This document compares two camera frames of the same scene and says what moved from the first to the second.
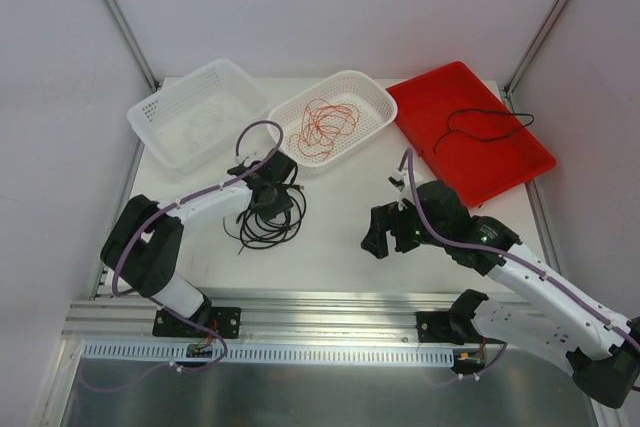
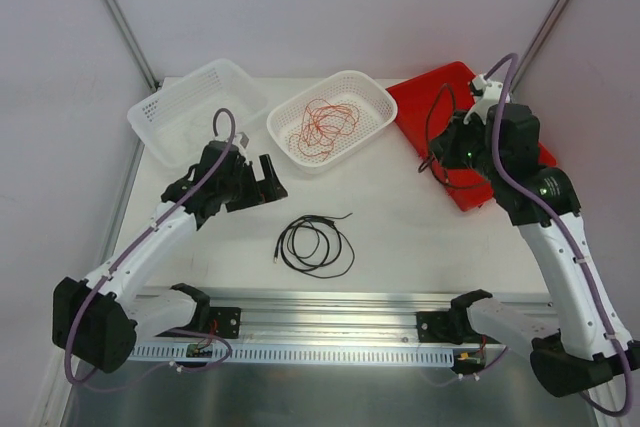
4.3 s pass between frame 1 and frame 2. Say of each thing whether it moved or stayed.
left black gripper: moved
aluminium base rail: stayed
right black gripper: moved
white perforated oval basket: stayed
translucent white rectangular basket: stayed
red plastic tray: stayed
